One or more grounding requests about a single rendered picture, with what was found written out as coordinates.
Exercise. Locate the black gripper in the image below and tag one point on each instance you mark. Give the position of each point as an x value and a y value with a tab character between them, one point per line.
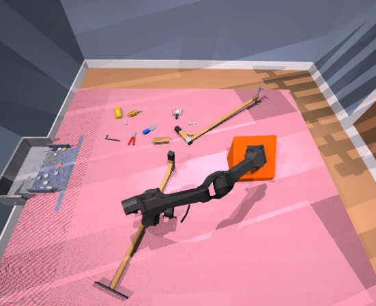
167	213

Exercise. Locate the yellow rectangular block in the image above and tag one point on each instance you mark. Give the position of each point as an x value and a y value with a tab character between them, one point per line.
117	112

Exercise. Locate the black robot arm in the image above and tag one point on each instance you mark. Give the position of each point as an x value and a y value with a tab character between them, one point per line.
152	202

